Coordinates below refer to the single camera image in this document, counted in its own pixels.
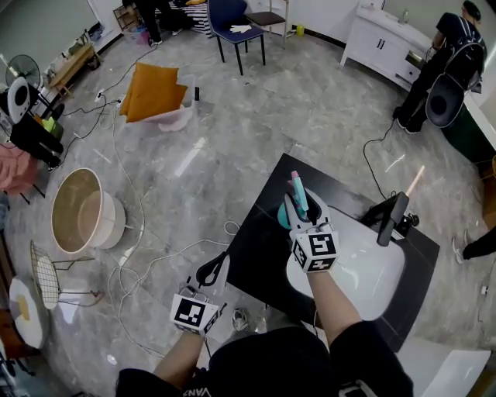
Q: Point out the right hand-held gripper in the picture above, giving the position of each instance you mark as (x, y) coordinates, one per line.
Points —
(315, 250)

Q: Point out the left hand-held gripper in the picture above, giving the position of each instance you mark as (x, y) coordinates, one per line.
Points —
(190, 314)

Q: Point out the teal spray bottle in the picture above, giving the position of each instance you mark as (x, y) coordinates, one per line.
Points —
(299, 190)

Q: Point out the person's left forearm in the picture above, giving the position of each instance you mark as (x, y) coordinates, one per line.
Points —
(178, 360)

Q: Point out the person's right forearm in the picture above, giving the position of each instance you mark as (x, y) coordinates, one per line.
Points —
(333, 306)

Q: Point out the clear bottle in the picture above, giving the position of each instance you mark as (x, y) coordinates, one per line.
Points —
(405, 14)

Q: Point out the black stone table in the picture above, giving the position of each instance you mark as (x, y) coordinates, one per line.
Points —
(255, 248)

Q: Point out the person's left sneaker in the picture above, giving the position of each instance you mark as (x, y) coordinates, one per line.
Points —
(241, 320)

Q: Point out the black faucet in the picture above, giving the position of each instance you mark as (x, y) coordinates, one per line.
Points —
(391, 221)

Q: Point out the white sink basin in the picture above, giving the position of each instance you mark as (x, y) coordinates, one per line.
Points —
(368, 279)

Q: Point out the person's black shirt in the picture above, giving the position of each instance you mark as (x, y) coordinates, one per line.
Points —
(271, 364)

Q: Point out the pale pink fluffy mat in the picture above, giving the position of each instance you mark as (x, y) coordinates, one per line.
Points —
(176, 122)

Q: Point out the round beige drum table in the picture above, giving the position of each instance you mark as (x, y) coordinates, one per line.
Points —
(69, 209)

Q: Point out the orange cushion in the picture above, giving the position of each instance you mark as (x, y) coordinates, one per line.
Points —
(155, 106)
(188, 93)
(153, 79)

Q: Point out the black oval pack unit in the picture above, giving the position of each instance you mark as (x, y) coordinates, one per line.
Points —
(443, 102)

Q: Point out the brown wooden cabinet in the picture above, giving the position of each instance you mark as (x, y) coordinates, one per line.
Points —
(490, 194)

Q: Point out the dark green bathtub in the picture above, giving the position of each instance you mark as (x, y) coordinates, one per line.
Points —
(472, 132)

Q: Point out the white vanity cabinet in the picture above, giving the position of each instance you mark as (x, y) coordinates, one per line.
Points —
(372, 42)

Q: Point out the yellow-green cup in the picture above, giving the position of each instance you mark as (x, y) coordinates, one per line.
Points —
(300, 31)

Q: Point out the white egg-pattern round seat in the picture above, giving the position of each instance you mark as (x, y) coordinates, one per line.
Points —
(27, 310)

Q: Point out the white power strip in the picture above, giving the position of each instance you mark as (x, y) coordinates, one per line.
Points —
(99, 95)
(119, 101)

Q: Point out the white gloves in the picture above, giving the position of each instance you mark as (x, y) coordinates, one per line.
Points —
(240, 28)

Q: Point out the white box-shaped unit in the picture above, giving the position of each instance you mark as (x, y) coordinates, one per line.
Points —
(445, 368)

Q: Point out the brown seat metal chair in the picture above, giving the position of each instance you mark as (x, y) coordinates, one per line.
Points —
(267, 17)

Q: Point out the blue chair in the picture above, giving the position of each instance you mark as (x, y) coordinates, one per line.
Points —
(224, 19)

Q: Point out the green star toy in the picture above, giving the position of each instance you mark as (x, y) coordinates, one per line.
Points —
(49, 126)

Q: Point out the black white striped sofa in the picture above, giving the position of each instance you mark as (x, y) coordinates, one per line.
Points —
(197, 19)

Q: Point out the clear storage box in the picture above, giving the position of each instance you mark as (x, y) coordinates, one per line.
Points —
(137, 36)

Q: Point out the wooden bench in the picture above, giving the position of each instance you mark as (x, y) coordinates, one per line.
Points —
(71, 66)

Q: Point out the white oval pack unit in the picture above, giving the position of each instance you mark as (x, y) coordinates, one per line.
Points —
(18, 99)

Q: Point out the standing fan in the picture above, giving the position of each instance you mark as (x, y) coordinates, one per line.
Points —
(23, 70)

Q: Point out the small camera on white base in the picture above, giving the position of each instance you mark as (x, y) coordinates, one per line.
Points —
(408, 223)

